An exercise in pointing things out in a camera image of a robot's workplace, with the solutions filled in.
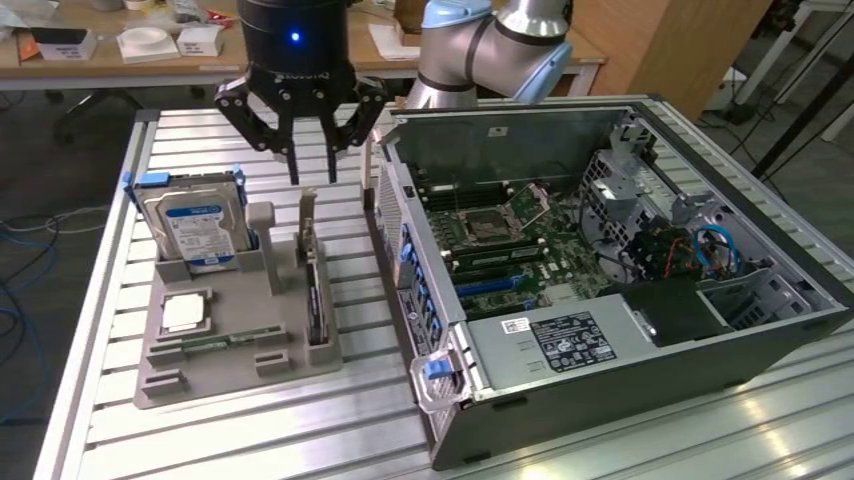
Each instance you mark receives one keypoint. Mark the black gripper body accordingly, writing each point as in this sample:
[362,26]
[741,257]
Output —
[294,50]

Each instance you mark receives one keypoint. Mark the graphics card with black fan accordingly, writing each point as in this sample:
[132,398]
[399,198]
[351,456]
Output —
[315,300]

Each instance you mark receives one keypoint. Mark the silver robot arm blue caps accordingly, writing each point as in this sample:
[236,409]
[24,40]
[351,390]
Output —
[454,50]

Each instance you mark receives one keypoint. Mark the plain white box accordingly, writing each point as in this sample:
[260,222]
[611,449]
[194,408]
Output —
[200,42]

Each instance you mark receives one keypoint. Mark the white paper booklet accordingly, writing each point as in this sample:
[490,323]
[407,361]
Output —
[394,45]

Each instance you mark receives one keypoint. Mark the white round holder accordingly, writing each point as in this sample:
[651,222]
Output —
[147,47]

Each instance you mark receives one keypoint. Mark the wooden desk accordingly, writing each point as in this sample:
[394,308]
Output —
[107,67]

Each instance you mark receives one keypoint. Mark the black office chair base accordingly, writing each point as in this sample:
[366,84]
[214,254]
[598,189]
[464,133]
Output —
[87,102]

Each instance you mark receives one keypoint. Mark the hard disk in blue carrier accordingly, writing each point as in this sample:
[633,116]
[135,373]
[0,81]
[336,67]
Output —
[194,225]

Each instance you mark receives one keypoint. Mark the white box with black lid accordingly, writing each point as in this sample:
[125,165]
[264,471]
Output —
[67,50]

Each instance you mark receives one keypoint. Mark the metal socket cover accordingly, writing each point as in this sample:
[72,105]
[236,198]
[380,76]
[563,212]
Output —
[531,197]

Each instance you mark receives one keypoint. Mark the blue expansion slot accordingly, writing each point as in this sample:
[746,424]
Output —
[483,286]

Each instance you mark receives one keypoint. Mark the green motherboard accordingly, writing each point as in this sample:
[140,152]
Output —
[567,240]

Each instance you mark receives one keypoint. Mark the grey parts rack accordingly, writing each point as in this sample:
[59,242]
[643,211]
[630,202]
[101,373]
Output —
[247,310]

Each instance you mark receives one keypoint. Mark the silver CPU chip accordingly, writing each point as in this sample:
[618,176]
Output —
[183,312]

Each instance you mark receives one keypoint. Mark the metal disk bay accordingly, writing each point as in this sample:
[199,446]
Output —
[621,200]

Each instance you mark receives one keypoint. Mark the green RAM stick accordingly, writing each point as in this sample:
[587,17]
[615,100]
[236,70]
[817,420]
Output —
[227,339]

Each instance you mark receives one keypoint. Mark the wooden cabinet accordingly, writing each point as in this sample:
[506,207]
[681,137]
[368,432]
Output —
[667,50]

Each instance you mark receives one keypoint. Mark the blue case latch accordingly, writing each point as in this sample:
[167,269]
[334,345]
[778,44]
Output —
[439,370]

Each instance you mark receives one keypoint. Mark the grey power supply unit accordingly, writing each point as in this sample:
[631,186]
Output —
[507,360]

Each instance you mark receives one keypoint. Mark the black open PC case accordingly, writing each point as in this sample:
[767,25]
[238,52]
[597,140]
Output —
[601,400]

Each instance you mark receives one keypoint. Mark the white table frame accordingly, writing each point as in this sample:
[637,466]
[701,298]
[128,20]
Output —
[837,115]

